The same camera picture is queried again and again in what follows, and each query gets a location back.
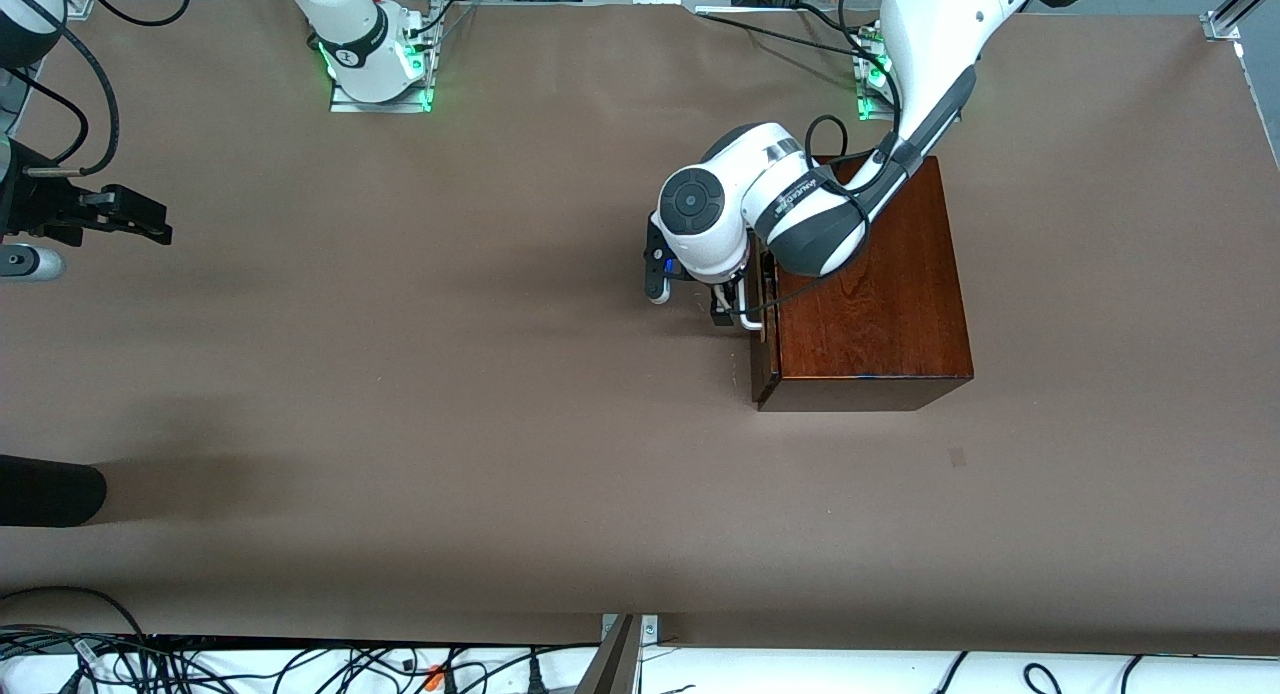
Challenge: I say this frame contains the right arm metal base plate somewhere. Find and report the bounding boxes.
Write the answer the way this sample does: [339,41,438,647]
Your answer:
[329,72,434,114]

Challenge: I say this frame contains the grey metal bar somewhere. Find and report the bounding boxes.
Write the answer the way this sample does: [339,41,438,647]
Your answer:
[574,615,642,694]

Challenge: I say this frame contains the black cable on table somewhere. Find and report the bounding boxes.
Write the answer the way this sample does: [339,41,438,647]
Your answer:
[694,4,883,61]

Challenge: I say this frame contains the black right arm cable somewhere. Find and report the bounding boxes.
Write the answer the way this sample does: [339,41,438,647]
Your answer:
[0,0,122,177]

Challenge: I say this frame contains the silver metal bracket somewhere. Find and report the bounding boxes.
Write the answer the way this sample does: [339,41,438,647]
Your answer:
[601,614,660,647]

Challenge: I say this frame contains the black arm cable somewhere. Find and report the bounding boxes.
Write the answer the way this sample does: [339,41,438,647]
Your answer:
[0,0,122,177]
[744,113,908,331]

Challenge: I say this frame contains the wooden drawer with white handle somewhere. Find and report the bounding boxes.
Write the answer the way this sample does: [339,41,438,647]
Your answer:
[738,259,779,405]

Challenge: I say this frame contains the dark brown wooden cabinet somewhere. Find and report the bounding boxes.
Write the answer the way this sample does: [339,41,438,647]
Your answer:
[757,155,975,413]

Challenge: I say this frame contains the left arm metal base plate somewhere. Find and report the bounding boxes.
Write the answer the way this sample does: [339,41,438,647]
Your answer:
[857,34,901,123]

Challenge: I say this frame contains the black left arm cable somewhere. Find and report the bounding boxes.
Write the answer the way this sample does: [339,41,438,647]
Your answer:
[744,113,908,331]

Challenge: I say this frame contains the black cable tangle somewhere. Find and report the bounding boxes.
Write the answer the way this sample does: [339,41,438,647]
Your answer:
[0,586,601,694]

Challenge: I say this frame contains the black rounded object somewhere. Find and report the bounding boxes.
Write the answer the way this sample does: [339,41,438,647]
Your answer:
[0,454,108,528]

